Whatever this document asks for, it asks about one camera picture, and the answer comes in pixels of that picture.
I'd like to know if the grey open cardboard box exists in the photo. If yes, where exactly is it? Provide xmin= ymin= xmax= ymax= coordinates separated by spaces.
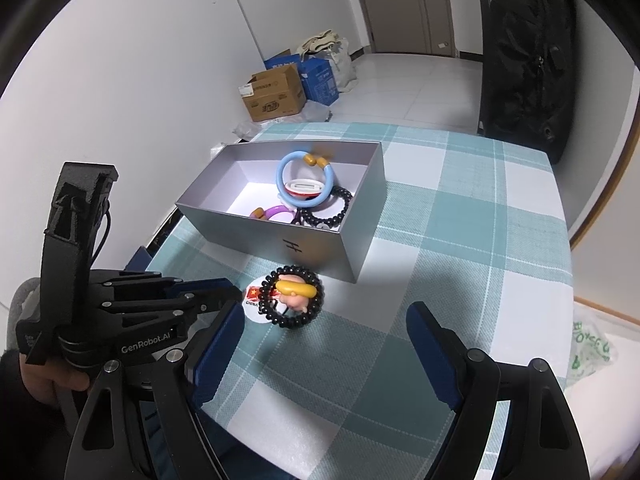
xmin=177 ymin=140 xmax=386 ymax=282

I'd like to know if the grey door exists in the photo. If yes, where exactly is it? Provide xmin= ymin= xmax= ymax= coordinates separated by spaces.
xmin=360 ymin=0 xmax=456 ymax=58

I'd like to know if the grey plastic mailer bag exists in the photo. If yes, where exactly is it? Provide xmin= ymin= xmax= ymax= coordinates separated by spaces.
xmin=294 ymin=101 xmax=332 ymax=122

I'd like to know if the green printed plastic bag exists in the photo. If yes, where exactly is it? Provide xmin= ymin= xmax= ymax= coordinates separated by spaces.
xmin=566 ymin=313 xmax=618 ymax=387

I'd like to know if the brown cardboard box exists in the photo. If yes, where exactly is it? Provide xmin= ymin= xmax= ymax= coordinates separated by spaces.
xmin=239 ymin=64 xmax=307 ymax=122

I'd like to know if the purple ring bracelet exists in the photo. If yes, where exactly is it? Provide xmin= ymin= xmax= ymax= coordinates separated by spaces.
xmin=249 ymin=204 xmax=298 ymax=226

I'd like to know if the cream tote bag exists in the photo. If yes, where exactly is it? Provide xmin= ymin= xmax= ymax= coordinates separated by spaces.
xmin=296 ymin=29 xmax=348 ymax=58

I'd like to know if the black suitcase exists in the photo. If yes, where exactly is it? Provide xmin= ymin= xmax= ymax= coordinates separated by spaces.
xmin=480 ymin=0 xmax=576 ymax=164

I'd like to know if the blue cardboard box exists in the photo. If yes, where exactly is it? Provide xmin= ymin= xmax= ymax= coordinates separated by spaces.
xmin=264 ymin=54 xmax=340 ymax=106

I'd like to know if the light blue ring bracelet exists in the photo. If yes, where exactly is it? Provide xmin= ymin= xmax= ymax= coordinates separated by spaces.
xmin=275 ymin=147 xmax=336 ymax=209

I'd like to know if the black bead bracelet in box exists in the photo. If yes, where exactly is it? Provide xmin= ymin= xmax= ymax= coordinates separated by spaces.
xmin=290 ymin=185 xmax=356 ymax=231

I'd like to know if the white round red badge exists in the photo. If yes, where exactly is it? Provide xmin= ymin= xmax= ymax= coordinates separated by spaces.
xmin=242 ymin=275 xmax=269 ymax=324

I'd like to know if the white woven sack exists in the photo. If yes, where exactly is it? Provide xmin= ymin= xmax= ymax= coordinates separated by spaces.
xmin=328 ymin=44 xmax=358 ymax=93

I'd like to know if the left hand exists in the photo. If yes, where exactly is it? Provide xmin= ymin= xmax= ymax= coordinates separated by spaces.
xmin=20 ymin=354 xmax=91 ymax=405

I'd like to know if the black bead bracelet pig charm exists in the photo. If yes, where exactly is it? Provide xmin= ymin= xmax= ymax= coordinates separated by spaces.
xmin=257 ymin=264 xmax=324 ymax=330

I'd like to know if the silver plastic mailer bag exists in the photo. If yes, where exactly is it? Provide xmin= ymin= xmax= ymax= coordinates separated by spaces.
xmin=232 ymin=122 xmax=265 ymax=142

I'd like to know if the teal plaid tablecloth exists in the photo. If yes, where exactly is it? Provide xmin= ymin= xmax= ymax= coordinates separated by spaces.
xmin=144 ymin=120 xmax=575 ymax=480

